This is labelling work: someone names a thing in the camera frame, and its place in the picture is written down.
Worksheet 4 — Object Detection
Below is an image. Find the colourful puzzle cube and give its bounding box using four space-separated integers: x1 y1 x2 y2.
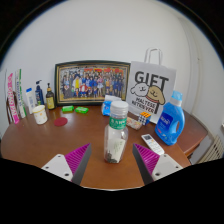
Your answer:
137 111 152 126

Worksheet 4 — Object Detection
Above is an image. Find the white green long box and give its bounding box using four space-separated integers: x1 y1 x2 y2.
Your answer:
14 68 28 119

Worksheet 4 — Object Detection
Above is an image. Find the pink long box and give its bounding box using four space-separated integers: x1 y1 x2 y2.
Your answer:
6 72 21 125

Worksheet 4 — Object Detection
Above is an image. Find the blue detergent bottle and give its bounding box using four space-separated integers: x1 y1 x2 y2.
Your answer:
154 90 186 146

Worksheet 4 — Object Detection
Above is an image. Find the small green packet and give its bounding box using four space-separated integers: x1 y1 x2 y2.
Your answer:
61 105 75 113
74 106 90 115

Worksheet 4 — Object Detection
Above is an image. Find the amber yellow-labelled pump bottle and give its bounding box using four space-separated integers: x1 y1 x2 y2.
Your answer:
45 82 56 111

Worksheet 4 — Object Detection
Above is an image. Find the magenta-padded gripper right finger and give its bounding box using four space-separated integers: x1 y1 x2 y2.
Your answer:
132 143 184 186

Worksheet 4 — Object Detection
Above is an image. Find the white remote control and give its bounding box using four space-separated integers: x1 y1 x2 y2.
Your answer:
140 133 165 156

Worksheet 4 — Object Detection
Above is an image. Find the white yellow-rimmed cup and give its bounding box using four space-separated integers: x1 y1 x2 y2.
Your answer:
32 104 49 125

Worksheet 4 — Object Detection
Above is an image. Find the white paper gift bag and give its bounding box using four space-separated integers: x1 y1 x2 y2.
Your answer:
125 48 177 125

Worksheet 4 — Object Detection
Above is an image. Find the blue tissue pack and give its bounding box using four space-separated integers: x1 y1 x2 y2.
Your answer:
101 94 123 117

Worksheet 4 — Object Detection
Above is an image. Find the framed group photo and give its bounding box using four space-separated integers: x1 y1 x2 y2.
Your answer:
54 60 131 107

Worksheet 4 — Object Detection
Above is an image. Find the flat round red coaster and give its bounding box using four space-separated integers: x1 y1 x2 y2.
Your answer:
53 116 69 127

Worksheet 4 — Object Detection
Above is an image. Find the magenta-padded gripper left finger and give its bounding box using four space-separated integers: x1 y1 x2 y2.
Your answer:
41 143 93 186

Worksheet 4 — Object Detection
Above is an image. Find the dark blue pump bottle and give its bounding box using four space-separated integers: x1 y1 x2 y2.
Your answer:
34 79 45 106

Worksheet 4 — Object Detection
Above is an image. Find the clear green-labelled plastic bottle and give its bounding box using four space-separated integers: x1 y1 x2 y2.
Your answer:
103 100 130 164

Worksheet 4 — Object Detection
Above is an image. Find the white blue-capped bottle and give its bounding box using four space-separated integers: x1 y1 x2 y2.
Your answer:
25 87 37 115

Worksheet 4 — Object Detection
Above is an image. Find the white radiator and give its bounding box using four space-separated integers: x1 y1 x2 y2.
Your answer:
199 134 224 164

